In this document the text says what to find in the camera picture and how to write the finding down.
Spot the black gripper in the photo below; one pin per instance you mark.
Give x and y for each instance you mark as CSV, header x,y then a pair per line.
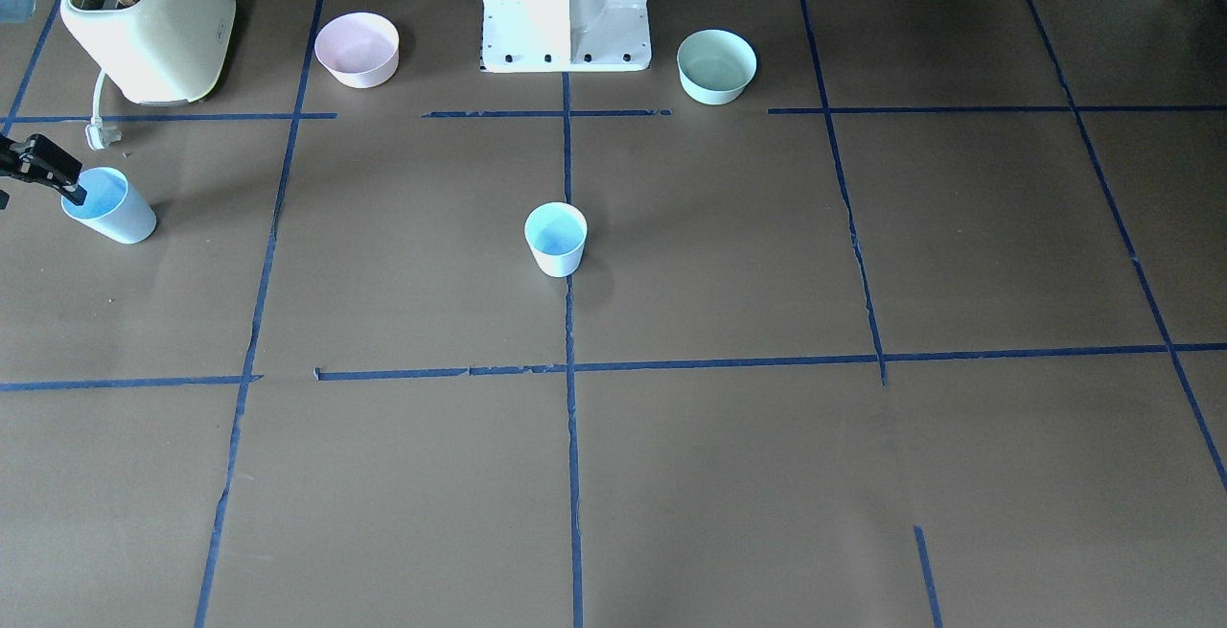
x,y
43,161

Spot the cream toaster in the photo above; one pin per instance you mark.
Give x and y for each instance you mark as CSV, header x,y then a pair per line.
x,y
158,52

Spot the pink bowl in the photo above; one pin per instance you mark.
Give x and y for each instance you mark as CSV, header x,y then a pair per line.
x,y
360,49

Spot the light blue cup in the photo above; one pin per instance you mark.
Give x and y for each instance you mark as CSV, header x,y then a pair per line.
x,y
114,207
556,233

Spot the green bowl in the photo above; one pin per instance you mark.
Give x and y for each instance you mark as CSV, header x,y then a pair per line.
x,y
715,66

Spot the white pillar with base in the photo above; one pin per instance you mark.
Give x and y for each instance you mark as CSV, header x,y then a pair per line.
x,y
565,36

